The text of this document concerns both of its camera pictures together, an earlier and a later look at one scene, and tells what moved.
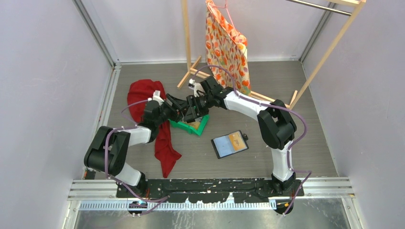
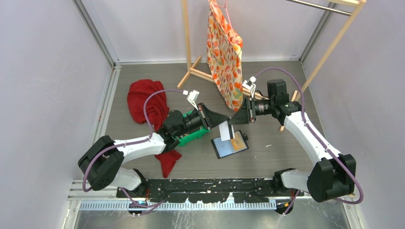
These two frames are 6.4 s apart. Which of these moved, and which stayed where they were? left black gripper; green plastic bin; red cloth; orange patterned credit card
Moved: green plastic bin; left black gripper
Stayed: red cloth; orange patterned credit card
